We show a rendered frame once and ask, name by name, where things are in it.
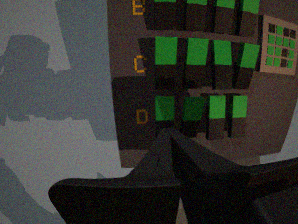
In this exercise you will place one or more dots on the dark brown switch panel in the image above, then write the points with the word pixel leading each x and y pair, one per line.
pixel 223 72

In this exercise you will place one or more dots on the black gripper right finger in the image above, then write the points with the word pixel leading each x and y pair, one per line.
pixel 215 190

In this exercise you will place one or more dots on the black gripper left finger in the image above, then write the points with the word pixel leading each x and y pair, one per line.
pixel 150 194

